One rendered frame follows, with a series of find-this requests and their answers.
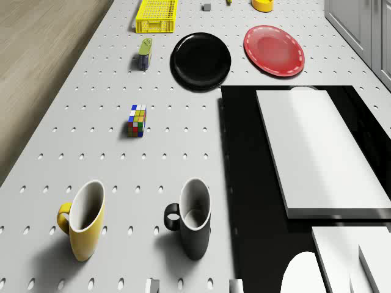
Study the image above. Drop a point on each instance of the puzzle cube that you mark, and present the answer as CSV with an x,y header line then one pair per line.
x,y
137,121

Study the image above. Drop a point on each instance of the black stove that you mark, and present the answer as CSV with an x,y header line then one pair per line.
x,y
253,183

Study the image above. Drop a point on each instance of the black plate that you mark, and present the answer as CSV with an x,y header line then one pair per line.
x,y
200,61

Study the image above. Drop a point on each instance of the black mug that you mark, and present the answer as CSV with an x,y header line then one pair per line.
x,y
195,235

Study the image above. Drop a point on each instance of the flat-sided can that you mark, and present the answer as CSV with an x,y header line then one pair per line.
x,y
144,53

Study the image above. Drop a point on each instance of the red plate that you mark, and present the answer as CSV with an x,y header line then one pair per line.
x,y
273,50

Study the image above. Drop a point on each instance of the yellow basket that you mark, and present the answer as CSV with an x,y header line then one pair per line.
x,y
154,15

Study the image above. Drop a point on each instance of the yellow mug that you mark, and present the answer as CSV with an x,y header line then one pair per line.
x,y
87,232

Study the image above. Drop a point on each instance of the grey cube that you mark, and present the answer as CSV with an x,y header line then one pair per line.
x,y
207,7

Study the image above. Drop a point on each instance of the yellow bowl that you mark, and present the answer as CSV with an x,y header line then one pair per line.
x,y
261,5

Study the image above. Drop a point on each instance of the white cabinet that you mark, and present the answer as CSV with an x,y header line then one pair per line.
x,y
360,24

